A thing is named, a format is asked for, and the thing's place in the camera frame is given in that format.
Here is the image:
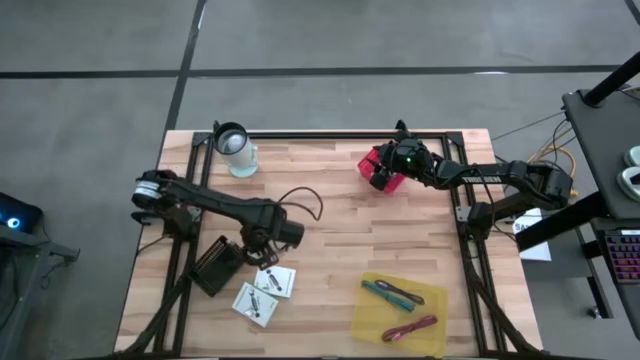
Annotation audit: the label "red plastic basket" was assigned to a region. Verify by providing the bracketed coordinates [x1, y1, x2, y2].
[357, 147, 407, 195]

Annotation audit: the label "grey side stand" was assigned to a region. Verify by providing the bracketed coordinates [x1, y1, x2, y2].
[0, 224, 81, 360]

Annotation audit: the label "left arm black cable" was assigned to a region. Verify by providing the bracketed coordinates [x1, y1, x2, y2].
[277, 186, 325, 222]

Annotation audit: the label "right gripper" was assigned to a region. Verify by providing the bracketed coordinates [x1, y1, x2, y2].
[368, 134, 435, 193]

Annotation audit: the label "black floor cable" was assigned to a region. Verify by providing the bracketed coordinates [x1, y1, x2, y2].
[0, 249, 66, 303]

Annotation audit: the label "white paper sheet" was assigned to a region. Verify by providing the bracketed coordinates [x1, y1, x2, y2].
[512, 207, 553, 263]

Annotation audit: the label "yellow floor cables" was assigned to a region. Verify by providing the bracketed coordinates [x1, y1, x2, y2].
[524, 127, 579, 199]

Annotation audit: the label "teal marker pen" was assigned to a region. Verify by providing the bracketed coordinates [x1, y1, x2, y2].
[360, 279, 417, 314]

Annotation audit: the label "dark grey desk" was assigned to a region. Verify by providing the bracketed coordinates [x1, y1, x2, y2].
[562, 88, 640, 341]

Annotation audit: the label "backlit keyboard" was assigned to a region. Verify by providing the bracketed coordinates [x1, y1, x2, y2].
[604, 229, 640, 285]

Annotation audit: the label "white cylindrical appliance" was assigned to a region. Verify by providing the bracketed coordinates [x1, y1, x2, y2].
[213, 121, 260, 179]

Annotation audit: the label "black aluminium frame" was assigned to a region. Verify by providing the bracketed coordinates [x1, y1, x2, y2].
[117, 119, 544, 359]

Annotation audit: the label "white acer box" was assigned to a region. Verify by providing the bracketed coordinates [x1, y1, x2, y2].
[253, 264, 297, 300]
[231, 281, 280, 329]

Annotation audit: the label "dark purple cable bundle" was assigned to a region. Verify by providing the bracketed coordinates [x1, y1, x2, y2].
[373, 278, 426, 306]

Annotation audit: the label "black computer blue light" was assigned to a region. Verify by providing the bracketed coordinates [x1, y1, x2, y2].
[0, 192, 44, 234]

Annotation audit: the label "yellow plastic bag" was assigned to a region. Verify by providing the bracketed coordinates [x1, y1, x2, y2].
[351, 271, 450, 359]

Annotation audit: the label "black desk leg bar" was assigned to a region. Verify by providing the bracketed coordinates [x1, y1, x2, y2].
[514, 192, 609, 251]

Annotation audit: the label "black pole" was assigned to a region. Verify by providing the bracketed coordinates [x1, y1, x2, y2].
[582, 52, 640, 109]

